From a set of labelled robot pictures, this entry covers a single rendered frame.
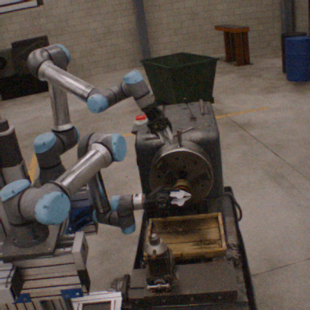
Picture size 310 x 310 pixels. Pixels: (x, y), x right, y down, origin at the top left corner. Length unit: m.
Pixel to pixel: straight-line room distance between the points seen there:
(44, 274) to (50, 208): 0.35
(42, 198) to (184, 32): 10.94
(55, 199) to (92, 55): 10.46
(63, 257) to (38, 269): 0.12
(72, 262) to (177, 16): 10.83
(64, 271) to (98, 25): 10.41
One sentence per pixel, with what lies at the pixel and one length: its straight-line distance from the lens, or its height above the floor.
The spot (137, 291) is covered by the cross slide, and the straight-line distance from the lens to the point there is 1.42.
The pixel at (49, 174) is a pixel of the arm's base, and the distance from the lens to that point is 1.84.
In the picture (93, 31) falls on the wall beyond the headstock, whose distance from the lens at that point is 11.56.
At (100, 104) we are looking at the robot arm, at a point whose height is 1.57.
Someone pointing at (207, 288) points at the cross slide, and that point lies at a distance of 1.38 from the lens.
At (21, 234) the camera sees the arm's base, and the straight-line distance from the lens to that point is 1.43.
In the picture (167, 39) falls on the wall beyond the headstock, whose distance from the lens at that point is 11.87.
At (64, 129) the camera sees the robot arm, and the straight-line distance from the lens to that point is 1.87.
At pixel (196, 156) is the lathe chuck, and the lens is 1.80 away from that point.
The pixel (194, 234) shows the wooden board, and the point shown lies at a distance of 1.79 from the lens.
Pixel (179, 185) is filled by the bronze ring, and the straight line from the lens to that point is 1.73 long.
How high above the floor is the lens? 1.93
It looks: 23 degrees down
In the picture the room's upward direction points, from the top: 9 degrees counter-clockwise
